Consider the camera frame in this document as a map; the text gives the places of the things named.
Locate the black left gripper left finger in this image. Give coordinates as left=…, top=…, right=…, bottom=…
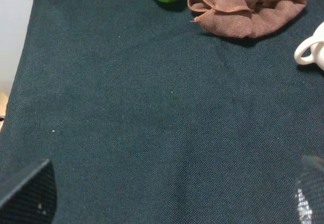
left=1, top=159, right=57, bottom=223

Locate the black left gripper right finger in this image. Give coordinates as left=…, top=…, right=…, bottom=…
left=295, top=156, right=323, bottom=223

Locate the dark green table cloth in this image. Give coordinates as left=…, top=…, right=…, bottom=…
left=1, top=0, right=323, bottom=223

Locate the white ceramic teapot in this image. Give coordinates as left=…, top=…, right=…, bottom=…
left=294, top=23, right=323, bottom=70

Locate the brown cloth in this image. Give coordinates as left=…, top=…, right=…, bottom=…
left=187, top=0, right=306, bottom=38

